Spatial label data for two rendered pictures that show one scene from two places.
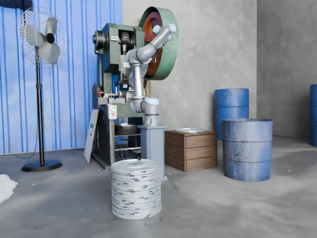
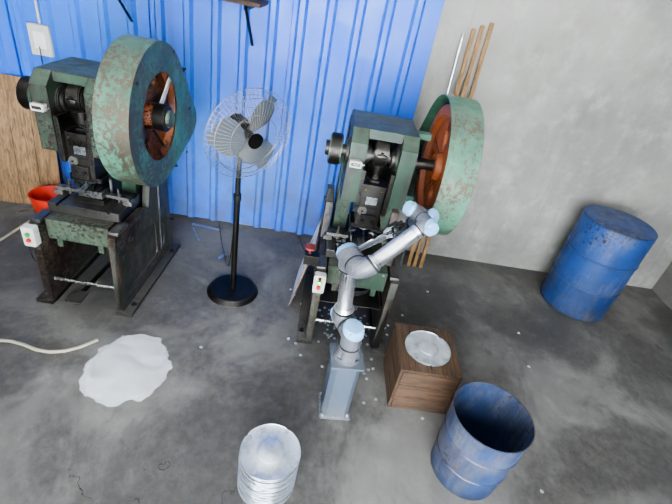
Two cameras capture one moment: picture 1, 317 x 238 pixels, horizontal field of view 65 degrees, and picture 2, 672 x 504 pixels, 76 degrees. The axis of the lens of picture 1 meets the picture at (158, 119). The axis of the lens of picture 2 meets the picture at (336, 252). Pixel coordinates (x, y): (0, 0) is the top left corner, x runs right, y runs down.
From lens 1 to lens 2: 170 cm
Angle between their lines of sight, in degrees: 36
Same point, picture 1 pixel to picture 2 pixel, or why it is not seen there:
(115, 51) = (354, 182)
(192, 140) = (413, 378)
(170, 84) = (496, 168)
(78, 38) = (338, 62)
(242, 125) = (466, 436)
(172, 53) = (449, 220)
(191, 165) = (401, 403)
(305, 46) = not seen: outside the picture
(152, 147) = (334, 387)
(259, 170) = (467, 489)
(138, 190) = (256, 490)
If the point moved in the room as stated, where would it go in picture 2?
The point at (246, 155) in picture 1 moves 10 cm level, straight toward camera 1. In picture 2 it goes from (456, 466) to (445, 478)
